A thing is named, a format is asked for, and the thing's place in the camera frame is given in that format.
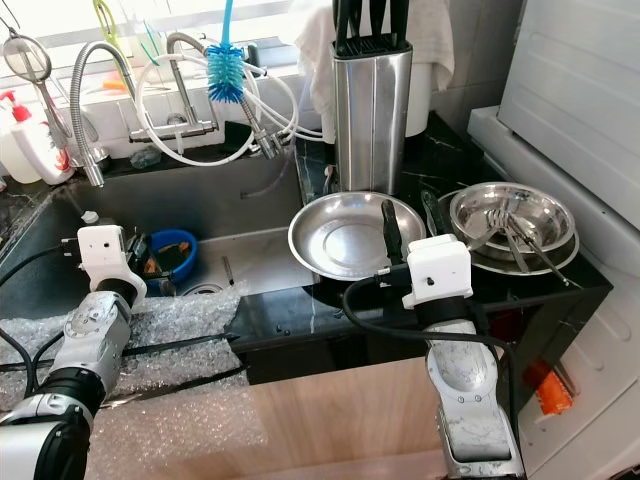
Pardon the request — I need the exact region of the steel mesh strainer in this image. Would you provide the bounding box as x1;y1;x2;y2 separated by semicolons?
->
0;10;73;141

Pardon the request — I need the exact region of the blue plastic bowl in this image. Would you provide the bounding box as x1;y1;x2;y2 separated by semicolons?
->
145;228;199;286

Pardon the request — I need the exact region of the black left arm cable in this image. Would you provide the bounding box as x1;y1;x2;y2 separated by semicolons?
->
0;252;86;401

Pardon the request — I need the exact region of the blue grey scrub cloth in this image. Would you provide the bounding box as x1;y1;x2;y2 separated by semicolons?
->
130;145;163;169

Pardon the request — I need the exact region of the long steel cutlery piece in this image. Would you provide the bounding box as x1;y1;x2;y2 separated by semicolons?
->
520;215;576;289

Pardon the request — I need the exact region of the blue bottle brush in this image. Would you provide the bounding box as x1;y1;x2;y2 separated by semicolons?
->
205;0;249;104

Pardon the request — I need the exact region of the steel fork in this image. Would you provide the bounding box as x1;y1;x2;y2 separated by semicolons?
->
482;205;526;253

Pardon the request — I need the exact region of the clear plastic hose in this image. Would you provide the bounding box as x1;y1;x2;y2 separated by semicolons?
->
240;150;291;199

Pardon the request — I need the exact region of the orange plastic item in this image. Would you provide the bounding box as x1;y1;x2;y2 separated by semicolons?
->
520;358;576;416

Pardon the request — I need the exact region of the steel knife block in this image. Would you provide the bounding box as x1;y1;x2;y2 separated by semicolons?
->
332;38;414;196

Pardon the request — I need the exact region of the clear bubble wrap sheet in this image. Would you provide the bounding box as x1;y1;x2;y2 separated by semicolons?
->
0;290;241;461

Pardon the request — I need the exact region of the white ribbed appliance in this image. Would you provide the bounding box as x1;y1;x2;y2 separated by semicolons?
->
465;0;640;216

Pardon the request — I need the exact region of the white red pump bottle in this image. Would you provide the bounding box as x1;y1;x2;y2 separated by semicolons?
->
5;90;79;186

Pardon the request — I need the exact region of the thin white plastic tube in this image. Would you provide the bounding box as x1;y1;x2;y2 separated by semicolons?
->
240;60;326;141

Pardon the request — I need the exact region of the black handled knife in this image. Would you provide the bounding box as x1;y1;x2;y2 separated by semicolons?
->
335;0;359;51
388;0;411;49
360;0;386;53

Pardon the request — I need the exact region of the steel wall mixer tap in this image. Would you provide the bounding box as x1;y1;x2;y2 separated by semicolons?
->
128;30;286;161

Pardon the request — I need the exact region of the wooden cabinet front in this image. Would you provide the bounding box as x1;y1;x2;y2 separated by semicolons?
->
140;355;451;480

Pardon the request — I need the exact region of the steel flexible spray faucet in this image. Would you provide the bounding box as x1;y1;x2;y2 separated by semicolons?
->
68;40;136;189

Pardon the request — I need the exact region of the orange handled tool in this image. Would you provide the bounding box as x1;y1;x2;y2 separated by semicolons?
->
102;75;136;94

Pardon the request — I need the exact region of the steel kitchen sink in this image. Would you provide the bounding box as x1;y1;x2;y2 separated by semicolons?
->
0;155;321;301

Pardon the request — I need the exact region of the white plastic tube hoop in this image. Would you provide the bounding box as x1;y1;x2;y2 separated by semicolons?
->
135;55;261;166

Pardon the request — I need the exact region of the black cabinet end panel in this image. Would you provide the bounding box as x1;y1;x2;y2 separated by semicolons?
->
490;280;616;401

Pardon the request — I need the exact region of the steel bowl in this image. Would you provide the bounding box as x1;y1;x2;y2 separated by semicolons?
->
448;180;578;251

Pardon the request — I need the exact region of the lime green hanging hook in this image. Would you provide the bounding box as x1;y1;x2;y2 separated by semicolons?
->
95;0;126;46

